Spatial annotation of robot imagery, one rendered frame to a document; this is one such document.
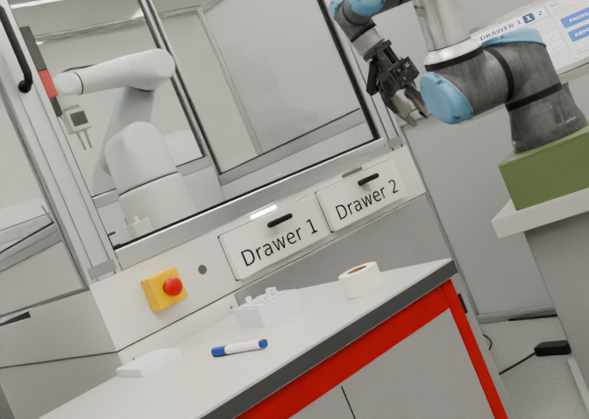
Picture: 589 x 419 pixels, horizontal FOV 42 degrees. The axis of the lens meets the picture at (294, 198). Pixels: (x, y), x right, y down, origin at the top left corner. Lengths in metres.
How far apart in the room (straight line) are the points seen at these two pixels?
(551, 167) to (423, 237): 0.72
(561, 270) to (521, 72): 0.40
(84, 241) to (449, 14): 0.85
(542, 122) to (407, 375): 0.60
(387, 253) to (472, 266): 1.61
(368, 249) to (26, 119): 0.91
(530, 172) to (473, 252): 2.10
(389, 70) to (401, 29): 1.65
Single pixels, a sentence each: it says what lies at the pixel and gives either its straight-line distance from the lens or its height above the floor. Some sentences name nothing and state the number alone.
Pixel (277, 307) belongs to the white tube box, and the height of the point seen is 0.78.
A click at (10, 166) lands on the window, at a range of 1.80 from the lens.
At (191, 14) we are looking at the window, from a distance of 1.92.
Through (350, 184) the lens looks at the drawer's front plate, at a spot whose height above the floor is 0.91.
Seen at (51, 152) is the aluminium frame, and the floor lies 1.23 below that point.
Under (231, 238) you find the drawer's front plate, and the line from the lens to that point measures 1.75.
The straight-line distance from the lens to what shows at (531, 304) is 3.56.
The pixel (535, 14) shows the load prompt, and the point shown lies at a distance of 2.52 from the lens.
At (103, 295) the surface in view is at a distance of 1.62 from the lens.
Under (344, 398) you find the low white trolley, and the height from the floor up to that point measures 0.66.
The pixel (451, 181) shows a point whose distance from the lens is 3.53.
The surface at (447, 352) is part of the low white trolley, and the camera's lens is 1.32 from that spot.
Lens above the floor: 1.00
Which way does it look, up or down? 2 degrees down
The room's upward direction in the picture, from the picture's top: 23 degrees counter-clockwise
